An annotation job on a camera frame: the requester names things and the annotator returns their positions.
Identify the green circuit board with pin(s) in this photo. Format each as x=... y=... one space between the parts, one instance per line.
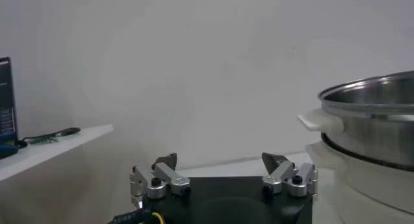
x=42 y=140

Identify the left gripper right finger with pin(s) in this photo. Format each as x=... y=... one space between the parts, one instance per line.
x=281 y=175

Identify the stainless steel steamer basket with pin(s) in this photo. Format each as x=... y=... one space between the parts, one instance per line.
x=381 y=138

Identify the white electric pot base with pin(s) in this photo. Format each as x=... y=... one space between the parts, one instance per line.
x=372 y=186

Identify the white side table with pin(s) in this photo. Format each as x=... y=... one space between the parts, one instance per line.
x=48 y=149

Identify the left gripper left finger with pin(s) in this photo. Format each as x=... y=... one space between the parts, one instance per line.
x=174 y=180

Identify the blue computer mouse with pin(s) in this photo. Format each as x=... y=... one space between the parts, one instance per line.
x=7 y=151

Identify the dark computer monitor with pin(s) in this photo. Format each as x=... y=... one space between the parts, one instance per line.
x=6 y=99

